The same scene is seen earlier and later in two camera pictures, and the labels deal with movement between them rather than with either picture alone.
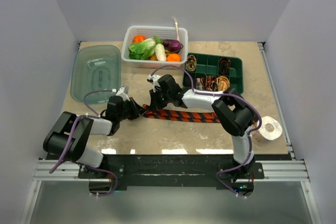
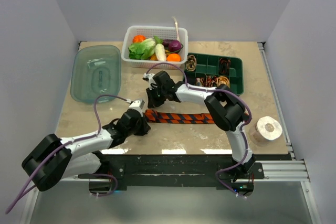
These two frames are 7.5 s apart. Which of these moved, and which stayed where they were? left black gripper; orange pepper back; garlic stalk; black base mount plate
Moved: left black gripper
Stayed: garlic stalk; black base mount plate; orange pepper back
